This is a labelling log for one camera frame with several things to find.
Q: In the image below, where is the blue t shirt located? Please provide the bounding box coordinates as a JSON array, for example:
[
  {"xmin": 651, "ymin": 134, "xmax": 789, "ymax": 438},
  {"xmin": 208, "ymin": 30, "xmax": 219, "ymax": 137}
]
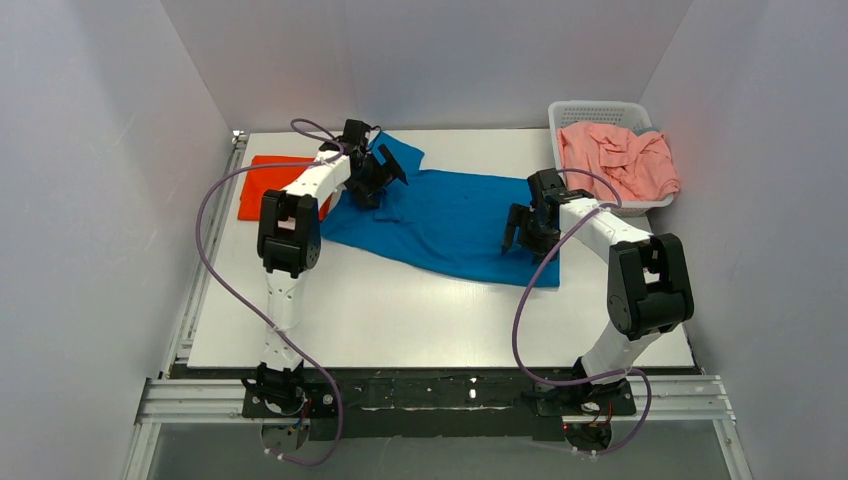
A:
[{"xmin": 320, "ymin": 133, "xmax": 537, "ymax": 286}]

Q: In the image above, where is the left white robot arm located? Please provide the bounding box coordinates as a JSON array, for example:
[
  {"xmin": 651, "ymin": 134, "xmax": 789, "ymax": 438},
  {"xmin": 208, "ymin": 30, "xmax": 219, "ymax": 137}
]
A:
[{"xmin": 257, "ymin": 119, "xmax": 407, "ymax": 374}]

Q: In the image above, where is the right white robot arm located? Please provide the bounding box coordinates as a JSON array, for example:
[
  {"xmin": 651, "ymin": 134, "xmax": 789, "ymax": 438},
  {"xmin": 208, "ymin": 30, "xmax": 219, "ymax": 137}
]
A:
[{"xmin": 501, "ymin": 168, "xmax": 694, "ymax": 401}]

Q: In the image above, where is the folded orange t shirt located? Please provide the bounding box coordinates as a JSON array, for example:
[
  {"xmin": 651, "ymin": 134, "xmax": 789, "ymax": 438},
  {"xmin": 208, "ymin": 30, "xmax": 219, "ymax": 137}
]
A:
[{"xmin": 237, "ymin": 155, "xmax": 312, "ymax": 222}]

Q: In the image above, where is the pink t shirt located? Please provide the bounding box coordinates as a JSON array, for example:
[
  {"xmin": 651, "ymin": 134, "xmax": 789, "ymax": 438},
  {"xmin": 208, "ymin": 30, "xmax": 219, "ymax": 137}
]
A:
[{"xmin": 556, "ymin": 122, "xmax": 681, "ymax": 202}]

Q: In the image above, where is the white plastic basket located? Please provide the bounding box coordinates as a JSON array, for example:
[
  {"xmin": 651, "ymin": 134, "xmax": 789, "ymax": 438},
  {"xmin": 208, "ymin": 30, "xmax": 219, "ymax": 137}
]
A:
[{"xmin": 548, "ymin": 100, "xmax": 680, "ymax": 216}]

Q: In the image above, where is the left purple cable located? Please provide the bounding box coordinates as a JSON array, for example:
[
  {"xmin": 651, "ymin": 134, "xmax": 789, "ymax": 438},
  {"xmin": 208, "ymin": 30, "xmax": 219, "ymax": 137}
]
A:
[{"xmin": 194, "ymin": 118, "xmax": 345, "ymax": 468}]

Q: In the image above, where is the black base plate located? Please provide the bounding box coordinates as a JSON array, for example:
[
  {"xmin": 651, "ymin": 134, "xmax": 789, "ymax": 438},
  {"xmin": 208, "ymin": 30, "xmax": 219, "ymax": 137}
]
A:
[{"xmin": 241, "ymin": 365, "xmax": 636, "ymax": 446}]

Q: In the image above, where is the aluminium frame rail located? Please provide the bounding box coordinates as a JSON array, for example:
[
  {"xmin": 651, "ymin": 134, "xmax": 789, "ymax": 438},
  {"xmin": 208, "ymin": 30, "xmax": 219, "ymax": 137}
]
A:
[{"xmin": 135, "ymin": 131, "xmax": 753, "ymax": 480}]

